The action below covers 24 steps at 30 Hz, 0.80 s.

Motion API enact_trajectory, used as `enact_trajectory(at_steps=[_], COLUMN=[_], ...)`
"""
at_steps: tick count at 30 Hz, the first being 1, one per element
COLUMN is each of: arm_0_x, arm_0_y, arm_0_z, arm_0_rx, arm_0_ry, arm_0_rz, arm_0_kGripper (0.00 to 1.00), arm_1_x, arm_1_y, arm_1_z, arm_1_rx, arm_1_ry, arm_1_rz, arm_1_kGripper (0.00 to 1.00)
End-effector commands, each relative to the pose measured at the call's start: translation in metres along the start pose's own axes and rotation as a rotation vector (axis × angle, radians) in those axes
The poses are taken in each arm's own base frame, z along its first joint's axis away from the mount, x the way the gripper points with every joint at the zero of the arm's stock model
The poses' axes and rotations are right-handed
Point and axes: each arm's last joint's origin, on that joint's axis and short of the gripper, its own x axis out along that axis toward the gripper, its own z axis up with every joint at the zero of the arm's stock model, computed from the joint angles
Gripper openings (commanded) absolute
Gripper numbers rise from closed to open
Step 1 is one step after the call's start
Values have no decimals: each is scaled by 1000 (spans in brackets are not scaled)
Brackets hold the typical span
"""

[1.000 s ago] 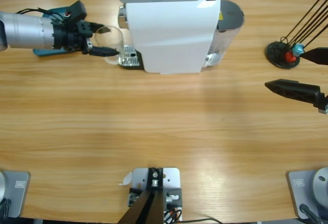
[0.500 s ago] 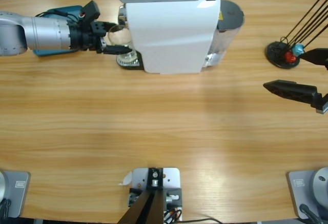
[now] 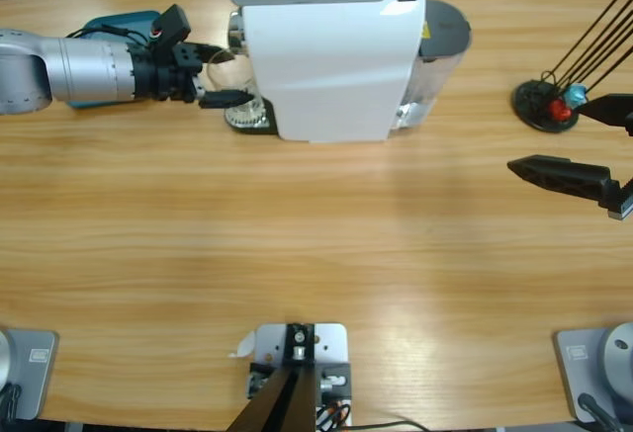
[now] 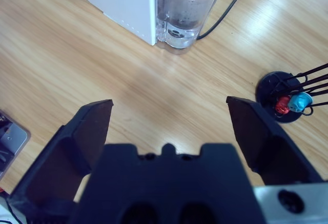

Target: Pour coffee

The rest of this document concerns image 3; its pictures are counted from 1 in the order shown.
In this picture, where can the white mount block dark post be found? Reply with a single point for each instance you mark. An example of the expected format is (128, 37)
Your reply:
(329, 348)

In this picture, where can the red coffee capsule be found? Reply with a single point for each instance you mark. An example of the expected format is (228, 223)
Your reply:
(560, 111)

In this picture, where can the blue coffee capsule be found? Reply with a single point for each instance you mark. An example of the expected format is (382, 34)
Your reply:
(575, 94)

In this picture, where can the white tape scrap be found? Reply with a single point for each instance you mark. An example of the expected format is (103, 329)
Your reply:
(243, 347)

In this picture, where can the teal plastic tray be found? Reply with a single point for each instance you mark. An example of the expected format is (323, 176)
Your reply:
(123, 19)

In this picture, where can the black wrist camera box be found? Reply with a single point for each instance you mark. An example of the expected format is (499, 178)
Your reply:
(172, 26)

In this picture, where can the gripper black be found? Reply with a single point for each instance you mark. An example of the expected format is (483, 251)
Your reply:
(165, 73)
(622, 204)

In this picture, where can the arm grey base plate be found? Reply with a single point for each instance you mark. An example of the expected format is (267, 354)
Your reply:
(29, 372)
(588, 368)

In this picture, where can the clear drinking glass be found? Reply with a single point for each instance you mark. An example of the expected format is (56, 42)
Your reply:
(232, 76)

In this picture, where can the black capsule holder with rods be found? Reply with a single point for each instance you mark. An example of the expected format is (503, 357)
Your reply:
(531, 101)

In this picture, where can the white capsule coffee machine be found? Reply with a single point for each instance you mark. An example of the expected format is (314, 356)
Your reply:
(326, 66)

